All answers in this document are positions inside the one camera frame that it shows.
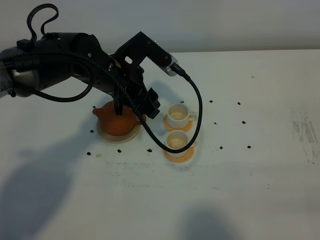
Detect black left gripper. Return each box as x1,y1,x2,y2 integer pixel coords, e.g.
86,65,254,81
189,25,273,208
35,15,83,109
110,54,160,119

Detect brown clay teapot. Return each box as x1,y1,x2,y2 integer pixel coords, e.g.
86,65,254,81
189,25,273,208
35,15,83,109
92,100,141,136

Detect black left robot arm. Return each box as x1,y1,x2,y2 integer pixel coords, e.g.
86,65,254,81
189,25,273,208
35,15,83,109
0,33,169,119

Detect beige round teapot saucer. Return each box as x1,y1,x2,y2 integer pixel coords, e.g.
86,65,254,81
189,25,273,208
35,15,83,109
96,121,141,144

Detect white far teacup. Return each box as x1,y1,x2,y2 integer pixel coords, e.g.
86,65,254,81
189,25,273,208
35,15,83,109
166,103,198,129

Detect white teacup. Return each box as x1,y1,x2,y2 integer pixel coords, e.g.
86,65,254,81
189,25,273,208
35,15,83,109
166,103,198,129
165,130,198,158

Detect orange far coaster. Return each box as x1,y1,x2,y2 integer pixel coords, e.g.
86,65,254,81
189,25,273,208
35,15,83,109
162,114,193,133

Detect orange coaster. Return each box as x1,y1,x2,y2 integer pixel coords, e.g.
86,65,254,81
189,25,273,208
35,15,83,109
162,114,193,133
163,147,195,164

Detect white near teacup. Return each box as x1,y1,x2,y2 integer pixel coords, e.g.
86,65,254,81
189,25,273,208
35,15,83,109
165,130,198,158

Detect orange near coaster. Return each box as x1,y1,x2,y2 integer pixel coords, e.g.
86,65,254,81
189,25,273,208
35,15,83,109
163,147,195,164

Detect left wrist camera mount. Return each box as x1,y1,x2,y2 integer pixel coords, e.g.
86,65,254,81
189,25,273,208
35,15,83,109
113,31,178,77

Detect black braided left camera cable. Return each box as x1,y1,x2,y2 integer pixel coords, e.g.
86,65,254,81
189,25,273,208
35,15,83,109
4,48,204,154

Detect black left arm loop cable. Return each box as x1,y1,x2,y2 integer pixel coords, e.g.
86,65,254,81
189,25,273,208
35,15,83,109
9,3,94,103

